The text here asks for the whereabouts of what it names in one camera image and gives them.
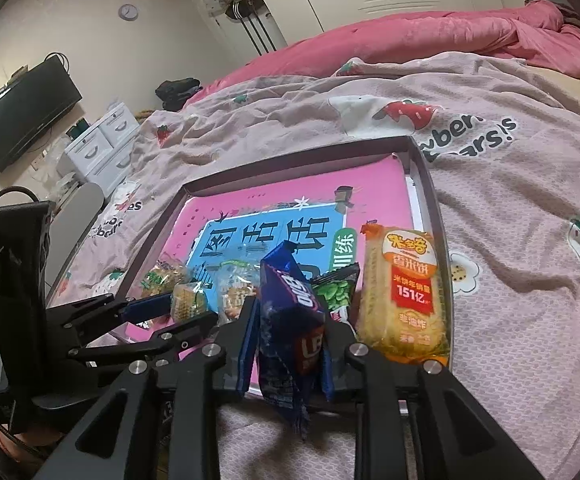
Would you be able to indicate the black television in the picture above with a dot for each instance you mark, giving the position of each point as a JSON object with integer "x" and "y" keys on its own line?
{"x": 24, "y": 115}

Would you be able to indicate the black green pea packet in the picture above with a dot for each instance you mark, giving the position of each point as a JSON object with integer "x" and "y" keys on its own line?
{"x": 335, "y": 292}

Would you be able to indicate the dark clothes pile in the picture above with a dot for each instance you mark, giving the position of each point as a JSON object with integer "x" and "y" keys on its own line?
{"x": 177, "y": 92}

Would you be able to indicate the dark green container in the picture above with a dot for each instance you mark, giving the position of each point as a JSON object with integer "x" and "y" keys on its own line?
{"x": 78, "y": 129}

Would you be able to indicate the white drawer cabinet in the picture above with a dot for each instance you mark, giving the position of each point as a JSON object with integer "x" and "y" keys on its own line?
{"x": 99, "y": 145}

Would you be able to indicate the round wall clock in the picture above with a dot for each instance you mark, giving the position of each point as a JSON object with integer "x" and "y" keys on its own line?
{"x": 129, "y": 12}

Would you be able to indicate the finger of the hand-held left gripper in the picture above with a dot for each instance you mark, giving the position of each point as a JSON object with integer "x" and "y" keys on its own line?
{"x": 179, "y": 335}
{"x": 149, "y": 307}

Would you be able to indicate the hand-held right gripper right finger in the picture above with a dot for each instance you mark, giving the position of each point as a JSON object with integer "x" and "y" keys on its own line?
{"x": 328, "y": 382}

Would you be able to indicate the blue cookie packet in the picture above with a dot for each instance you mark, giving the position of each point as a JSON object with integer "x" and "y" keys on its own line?
{"x": 290, "y": 320}

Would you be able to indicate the pink duvet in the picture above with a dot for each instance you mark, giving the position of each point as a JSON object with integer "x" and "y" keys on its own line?
{"x": 420, "y": 35}

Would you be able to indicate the grey cardboard box tray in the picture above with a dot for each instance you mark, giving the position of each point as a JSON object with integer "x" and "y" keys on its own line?
{"x": 295, "y": 170}

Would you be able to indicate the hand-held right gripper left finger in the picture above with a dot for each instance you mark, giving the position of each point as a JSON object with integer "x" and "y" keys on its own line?
{"x": 247, "y": 360}

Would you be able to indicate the orange rice cracker packet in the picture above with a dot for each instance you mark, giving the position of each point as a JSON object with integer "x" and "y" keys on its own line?
{"x": 405, "y": 300}

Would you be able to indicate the pink book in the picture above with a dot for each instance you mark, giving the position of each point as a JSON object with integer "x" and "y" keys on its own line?
{"x": 270, "y": 195}

